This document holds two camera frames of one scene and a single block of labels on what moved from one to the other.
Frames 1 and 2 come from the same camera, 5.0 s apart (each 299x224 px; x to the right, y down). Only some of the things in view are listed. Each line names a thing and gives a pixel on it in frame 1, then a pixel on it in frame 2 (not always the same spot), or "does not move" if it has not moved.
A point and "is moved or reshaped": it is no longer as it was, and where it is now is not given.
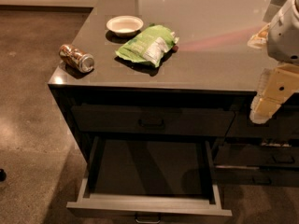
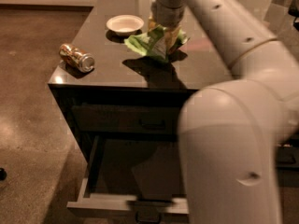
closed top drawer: [152, 119] does not move
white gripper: [285, 35] -> [169, 16]
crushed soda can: [83, 62] does not move
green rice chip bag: [149, 45] is moved or reshaped
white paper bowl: [124, 25] does not move
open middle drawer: [149, 180] does not move
